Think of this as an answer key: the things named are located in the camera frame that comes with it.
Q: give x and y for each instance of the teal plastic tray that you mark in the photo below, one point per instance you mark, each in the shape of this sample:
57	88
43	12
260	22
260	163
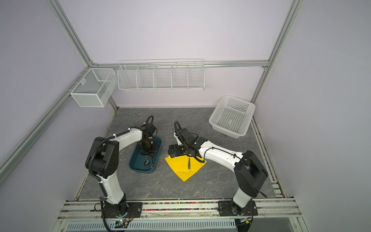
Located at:
137	160

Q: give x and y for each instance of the white vent grille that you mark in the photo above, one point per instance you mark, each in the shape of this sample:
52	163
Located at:
152	225

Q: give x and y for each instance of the aluminium front rail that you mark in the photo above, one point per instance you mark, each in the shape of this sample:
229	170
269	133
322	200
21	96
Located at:
183	209

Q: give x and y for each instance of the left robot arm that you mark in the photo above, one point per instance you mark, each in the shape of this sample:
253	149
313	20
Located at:
103	159

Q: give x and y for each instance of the white perforated plastic basket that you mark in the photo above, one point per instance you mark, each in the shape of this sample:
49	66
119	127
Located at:
232	116

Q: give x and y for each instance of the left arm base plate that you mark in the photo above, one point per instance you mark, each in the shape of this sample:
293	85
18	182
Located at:
124	210

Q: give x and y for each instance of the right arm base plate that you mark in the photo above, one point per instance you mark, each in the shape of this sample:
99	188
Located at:
230	208

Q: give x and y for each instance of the white wire wall rack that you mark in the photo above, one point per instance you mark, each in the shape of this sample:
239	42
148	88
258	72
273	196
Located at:
166	74

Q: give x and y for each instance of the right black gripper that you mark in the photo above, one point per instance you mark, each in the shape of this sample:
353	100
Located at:
172	148

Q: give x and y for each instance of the white mesh wall box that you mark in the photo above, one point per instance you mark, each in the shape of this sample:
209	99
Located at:
95	88

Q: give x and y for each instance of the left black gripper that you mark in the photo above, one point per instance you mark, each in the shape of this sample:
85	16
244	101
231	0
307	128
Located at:
151	152

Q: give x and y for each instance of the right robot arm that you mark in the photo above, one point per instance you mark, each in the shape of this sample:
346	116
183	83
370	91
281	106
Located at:
249	171

